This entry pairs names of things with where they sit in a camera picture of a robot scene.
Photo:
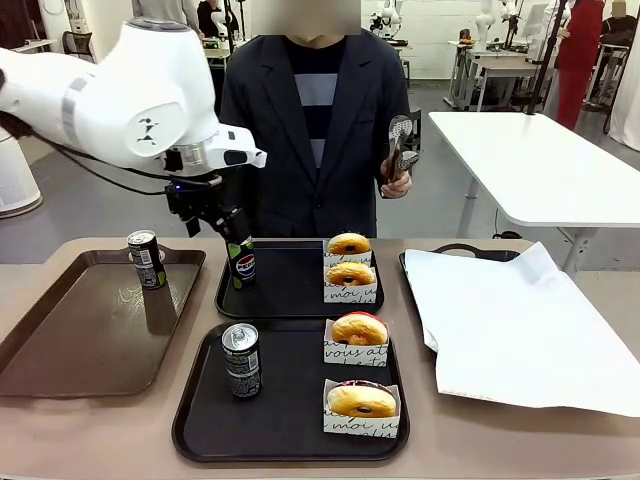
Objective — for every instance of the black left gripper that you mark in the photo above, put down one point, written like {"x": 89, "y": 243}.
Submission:
{"x": 195, "y": 197}

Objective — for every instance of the black green Pepsi can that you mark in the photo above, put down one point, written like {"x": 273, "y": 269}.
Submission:
{"x": 242, "y": 365}
{"x": 242, "y": 265}
{"x": 147, "y": 265}

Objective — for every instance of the metal serving tongs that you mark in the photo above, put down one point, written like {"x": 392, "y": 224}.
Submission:
{"x": 400, "y": 127}

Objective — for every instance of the doughnut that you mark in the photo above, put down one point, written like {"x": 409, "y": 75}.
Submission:
{"x": 360, "y": 427}
{"x": 350, "y": 296}
{"x": 332, "y": 259}
{"x": 360, "y": 356}

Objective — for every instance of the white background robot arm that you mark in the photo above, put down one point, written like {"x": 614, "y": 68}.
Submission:
{"x": 387, "y": 12}
{"x": 482, "y": 25}

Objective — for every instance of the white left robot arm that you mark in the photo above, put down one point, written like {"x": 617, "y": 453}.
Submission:
{"x": 125, "y": 90}

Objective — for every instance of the person's left hand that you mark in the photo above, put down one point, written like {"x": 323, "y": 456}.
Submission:
{"x": 397, "y": 182}

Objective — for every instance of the black serving tray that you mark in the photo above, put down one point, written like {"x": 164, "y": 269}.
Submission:
{"x": 290, "y": 280}
{"x": 290, "y": 400}

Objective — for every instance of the person in dark jacket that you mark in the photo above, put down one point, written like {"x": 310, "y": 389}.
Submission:
{"x": 270, "y": 150}

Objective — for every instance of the yellow glazed donut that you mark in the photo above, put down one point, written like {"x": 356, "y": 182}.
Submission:
{"x": 335, "y": 277}

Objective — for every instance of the red glazed donut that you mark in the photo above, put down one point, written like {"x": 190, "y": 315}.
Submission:
{"x": 345, "y": 330}

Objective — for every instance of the brown serving tray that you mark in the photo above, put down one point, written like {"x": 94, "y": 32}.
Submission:
{"x": 75, "y": 325}

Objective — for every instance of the white cylindrical appliance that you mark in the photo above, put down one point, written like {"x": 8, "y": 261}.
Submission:
{"x": 15, "y": 175}

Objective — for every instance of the black office chair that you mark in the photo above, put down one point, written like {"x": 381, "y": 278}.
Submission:
{"x": 80, "y": 42}

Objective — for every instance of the white paper sheet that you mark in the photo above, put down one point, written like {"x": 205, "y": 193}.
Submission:
{"x": 500, "y": 325}

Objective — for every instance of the white folding table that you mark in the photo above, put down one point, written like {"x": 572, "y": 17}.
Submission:
{"x": 525, "y": 160}

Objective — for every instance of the grey background work table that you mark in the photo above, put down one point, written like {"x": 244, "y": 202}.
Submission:
{"x": 500, "y": 65}

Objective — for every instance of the black stand pole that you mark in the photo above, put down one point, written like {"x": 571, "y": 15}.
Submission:
{"x": 542, "y": 65}

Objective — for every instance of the person in red apron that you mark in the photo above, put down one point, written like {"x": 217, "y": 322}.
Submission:
{"x": 580, "y": 50}

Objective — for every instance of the seated person dark clothes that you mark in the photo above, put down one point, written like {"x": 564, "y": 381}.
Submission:
{"x": 620, "y": 30}

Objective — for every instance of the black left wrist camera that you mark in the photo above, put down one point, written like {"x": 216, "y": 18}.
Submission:
{"x": 193, "y": 227}

